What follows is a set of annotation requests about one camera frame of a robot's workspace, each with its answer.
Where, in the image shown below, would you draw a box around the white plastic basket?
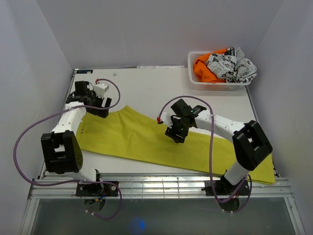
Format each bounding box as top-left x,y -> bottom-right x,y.
187,51 -> 251,91

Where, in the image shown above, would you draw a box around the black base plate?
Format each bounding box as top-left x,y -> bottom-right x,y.
201,179 -> 252,197
75,181 -> 119,197

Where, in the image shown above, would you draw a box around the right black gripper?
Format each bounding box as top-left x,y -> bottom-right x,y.
165,116 -> 191,144

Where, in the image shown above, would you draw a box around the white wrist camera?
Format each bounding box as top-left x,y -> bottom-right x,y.
157,112 -> 173,128
93,82 -> 109,97

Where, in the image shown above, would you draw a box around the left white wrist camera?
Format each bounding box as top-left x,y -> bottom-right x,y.
93,82 -> 109,97

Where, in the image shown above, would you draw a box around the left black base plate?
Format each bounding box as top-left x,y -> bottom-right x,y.
75,181 -> 119,197

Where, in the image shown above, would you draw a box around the yellow-green trousers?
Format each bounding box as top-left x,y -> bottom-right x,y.
75,105 -> 276,185

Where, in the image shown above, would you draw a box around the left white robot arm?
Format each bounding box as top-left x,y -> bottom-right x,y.
41,81 -> 112,196

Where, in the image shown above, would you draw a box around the newspaper print garment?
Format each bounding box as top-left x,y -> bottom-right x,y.
205,47 -> 257,83

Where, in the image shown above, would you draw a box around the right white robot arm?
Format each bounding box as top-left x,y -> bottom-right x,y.
157,96 -> 273,195

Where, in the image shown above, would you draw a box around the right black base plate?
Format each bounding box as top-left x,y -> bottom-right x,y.
201,179 -> 252,197

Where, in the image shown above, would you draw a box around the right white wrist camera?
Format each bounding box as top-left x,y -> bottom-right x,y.
157,112 -> 173,128

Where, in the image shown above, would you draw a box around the blue label sticker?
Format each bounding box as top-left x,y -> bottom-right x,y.
76,70 -> 93,74

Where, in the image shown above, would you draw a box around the orange garment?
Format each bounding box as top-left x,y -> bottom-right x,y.
193,49 -> 226,83

